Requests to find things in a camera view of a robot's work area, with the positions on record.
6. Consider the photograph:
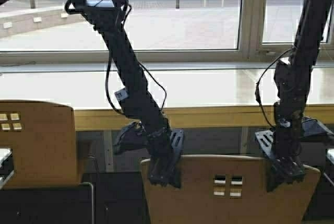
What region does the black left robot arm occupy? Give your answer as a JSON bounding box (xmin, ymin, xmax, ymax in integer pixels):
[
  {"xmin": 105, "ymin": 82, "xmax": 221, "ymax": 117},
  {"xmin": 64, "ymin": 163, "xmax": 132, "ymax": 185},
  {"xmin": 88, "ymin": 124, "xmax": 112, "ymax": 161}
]
[{"xmin": 64, "ymin": 0, "xmax": 184, "ymax": 188}]

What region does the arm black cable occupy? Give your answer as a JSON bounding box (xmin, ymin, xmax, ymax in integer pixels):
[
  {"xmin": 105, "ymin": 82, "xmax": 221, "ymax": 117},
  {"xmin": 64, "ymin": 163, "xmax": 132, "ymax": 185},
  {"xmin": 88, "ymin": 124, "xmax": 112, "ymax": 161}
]
[
  {"xmin": 64, "ymin": 0, "xmax": 168, "ymax": 115},
  {"xmin": 254, "ymin": 48, "xmax": 297, "ymax": 128}
]

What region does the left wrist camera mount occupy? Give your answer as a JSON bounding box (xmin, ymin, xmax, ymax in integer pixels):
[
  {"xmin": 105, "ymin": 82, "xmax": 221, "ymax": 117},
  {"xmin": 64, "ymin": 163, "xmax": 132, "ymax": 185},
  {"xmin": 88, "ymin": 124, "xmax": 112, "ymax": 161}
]
[{"xmin": 113, "ymin": 122, "xmax": 148, "ymax": 155}]

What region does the wooden chair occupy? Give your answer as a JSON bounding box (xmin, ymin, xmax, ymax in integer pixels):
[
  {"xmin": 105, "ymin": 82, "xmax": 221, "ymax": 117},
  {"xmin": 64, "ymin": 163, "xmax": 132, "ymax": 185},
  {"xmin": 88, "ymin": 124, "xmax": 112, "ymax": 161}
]
[
  {"xmin": 140, "ymin": 155, "xmax": 320, "ymax": 223},
  {"xmin": 0, "ymin": 100, "xmax": 95, "ymax": 224}
]

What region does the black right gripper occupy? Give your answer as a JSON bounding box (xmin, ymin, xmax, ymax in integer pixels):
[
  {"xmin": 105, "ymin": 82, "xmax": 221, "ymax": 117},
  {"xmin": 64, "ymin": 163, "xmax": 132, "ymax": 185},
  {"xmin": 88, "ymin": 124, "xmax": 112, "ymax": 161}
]
[{"xmin": 254, "ymin": 126, "xmax": 305, "ymax": 192}]

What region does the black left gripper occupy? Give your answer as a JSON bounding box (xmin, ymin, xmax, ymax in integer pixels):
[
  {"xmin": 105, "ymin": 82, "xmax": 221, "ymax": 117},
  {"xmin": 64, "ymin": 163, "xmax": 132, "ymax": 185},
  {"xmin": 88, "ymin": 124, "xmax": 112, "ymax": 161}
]
[{"xmin": 147, "ymin": 127, "xmax": 184, "ymax": 188}]

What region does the long wooden window counter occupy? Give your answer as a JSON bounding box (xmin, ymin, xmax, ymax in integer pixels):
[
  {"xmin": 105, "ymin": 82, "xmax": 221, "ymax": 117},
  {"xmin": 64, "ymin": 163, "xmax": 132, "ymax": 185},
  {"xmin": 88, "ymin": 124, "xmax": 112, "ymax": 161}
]
[{"xmin": 0, "ymin": 62, "xmax": 334, "ymax": 132}]

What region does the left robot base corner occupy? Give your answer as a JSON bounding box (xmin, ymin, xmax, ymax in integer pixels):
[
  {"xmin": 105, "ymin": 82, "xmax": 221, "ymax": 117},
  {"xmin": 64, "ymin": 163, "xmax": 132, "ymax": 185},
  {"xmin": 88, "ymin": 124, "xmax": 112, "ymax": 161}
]
[{"xmin": 1, "ymin": 148, "xmax": 15, "ymax": 190}]

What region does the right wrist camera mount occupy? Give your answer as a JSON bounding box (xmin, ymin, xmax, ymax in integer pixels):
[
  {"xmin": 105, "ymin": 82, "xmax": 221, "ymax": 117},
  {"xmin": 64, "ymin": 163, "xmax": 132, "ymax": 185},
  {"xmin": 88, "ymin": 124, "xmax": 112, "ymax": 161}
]
[{"xmin": 300, "ymin": 117, "xmax": 333, "ymax": 144}]

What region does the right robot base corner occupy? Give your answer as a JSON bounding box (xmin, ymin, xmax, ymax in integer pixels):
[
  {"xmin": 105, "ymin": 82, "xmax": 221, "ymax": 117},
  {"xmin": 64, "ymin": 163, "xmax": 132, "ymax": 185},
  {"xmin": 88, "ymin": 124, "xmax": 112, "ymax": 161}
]
[{"xmin": 324, "ymin": 148, "xmax": 333, "ymax": 186}]

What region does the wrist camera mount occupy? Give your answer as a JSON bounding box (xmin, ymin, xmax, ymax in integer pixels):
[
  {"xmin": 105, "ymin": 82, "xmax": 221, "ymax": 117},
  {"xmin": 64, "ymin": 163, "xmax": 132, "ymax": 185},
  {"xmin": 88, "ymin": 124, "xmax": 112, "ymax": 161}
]
[
  {"xmin": 300, "ymin": 117, "xmax": 333, "ymax": 144},
  {"xmin": 113, "ymin": 122, "xmax": 148, "ymax": 155}
]

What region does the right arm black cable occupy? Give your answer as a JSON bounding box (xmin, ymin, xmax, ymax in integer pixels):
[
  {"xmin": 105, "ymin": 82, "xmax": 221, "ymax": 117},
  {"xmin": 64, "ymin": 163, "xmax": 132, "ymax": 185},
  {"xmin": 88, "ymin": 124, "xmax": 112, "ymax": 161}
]
[{"xmin": 254, "ymin": 48, "xmax": 297, "ymax": 128}]

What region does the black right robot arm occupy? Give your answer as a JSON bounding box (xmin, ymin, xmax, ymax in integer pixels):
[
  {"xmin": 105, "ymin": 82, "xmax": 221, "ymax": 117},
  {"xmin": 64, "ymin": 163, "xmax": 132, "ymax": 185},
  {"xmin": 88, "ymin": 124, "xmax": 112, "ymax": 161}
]
[{"xmin": 255, "ymin": 0, "xmax": 333, "ymax": 192}]

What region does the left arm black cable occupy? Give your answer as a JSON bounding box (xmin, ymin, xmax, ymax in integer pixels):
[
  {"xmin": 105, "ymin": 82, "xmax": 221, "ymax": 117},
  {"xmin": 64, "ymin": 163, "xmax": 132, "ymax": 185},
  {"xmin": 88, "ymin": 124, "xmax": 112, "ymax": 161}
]
[{"xmin": 64, "ymin": 0, "xmax": 168, "ymax": 115}]

